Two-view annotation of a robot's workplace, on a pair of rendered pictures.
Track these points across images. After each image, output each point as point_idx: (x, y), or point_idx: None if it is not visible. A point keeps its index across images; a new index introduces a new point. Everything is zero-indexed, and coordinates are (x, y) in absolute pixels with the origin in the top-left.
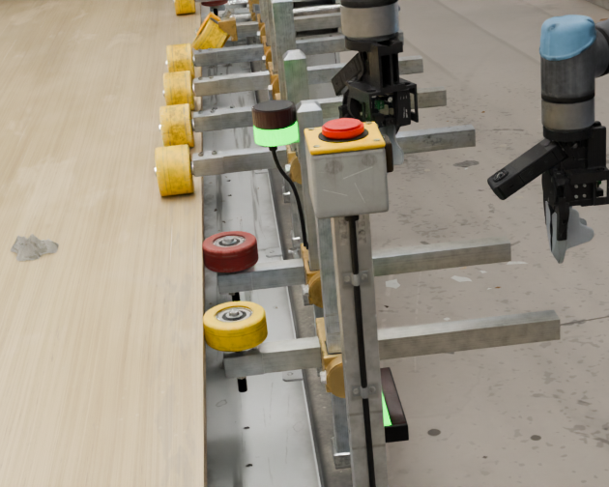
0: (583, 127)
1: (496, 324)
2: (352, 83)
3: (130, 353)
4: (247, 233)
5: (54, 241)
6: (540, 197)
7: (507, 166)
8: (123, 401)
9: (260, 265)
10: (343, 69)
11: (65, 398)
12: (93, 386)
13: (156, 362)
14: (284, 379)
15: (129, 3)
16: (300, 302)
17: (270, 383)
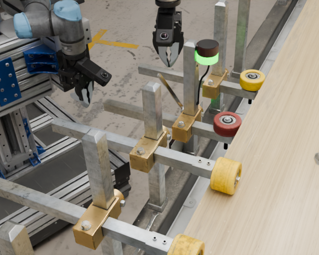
0: (77, 42)
1: (161, 68)
2: (177, 20)
3: (296, 75)
4: (215, 121)
5: (315, 166)
6: None
7: (97, 74)
8: (305, 57)
9: (212, 129)
10: (173, 24)
11: None
12: (313, 66)
13: (289, 68)
14: (195, 200)
15: None
16: (167, 206)
17: None
